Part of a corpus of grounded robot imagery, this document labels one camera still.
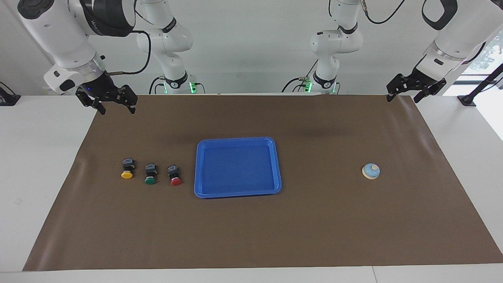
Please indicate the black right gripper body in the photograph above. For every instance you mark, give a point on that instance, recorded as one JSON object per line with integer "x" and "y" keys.
{"x": 104, "y": 92}

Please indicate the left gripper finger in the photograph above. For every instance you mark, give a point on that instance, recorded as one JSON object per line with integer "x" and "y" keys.
{"x": 390, "y": 97}
{"x": 418, "y": 98}

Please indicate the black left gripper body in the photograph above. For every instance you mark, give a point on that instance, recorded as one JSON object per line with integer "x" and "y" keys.
{"x": 418, "y": 82}

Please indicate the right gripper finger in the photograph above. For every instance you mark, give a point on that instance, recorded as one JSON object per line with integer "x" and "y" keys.
{"x": 101, "y": 107}
{"x": 132, "y": 108}

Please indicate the yellow push button switch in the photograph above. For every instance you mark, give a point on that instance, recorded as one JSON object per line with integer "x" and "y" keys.
{"x": 127, "y": 174}

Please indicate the green push button switch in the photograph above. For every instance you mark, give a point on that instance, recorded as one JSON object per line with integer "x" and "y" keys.
{"x": 150, "y": 180}

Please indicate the light blue desk bell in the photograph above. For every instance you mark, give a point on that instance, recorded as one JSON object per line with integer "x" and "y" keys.
{"x": 370, "y": 171}

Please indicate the red push button switch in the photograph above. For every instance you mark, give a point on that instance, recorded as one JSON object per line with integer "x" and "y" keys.
{"x": 175, "y": 181}

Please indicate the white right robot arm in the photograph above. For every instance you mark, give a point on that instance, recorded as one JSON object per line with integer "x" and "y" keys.
{"x": 59, "y": 35}

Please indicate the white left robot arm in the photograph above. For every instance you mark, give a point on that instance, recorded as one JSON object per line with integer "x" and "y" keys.
{"x": 338, "y": 43}

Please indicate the blue plastic tray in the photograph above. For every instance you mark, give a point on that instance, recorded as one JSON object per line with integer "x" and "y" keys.
{"x": 237, "y": 167}

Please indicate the black table clamp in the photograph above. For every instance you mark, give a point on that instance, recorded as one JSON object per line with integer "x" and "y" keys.
{"x": 8, "y": 99}

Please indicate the brown table mat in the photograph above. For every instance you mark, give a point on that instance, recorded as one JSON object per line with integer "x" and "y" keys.
{"x": 251, "y": 232}

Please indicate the black camera stand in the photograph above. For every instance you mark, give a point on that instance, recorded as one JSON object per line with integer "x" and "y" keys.
{"x": 467, "y": 99}

